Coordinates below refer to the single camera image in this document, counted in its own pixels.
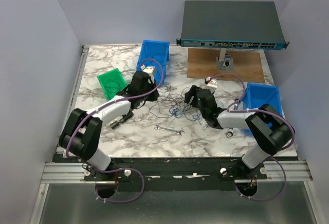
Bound green plastic bin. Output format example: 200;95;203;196
97;68;127;101

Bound blue purple wires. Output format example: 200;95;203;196
149;85;214;129

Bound blue bin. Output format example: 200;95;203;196
239;82;284;135
136;40;170;85

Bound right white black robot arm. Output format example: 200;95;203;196
185;85;295;179

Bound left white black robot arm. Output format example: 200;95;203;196
58;66;159;180

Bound black T-shaped tool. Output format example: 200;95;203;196
110;111;134;129

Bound small open-end wrench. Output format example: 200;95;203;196
154;125;185;136

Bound brown wooden board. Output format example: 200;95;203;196
187;48;265;83

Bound ratcheting combination wrench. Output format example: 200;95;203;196
226;99;240;138

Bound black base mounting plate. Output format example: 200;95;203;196
82;157;266;193

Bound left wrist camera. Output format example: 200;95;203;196
140;65;157;84

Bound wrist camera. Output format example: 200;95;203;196
203;77;218;94
140;65;157;84

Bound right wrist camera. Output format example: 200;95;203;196
203;77;218;94

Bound grey metal switch stand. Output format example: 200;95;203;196
216;48;234;71

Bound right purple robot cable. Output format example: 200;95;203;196
205;73;296;201

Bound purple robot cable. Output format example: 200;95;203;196
65;59;165;204
205;73;296;201

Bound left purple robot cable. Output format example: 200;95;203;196
65;59;165;204

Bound teal network switch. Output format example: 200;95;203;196
176;1;289;50

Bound aluminium frame rail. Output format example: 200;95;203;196
41;161;313;184

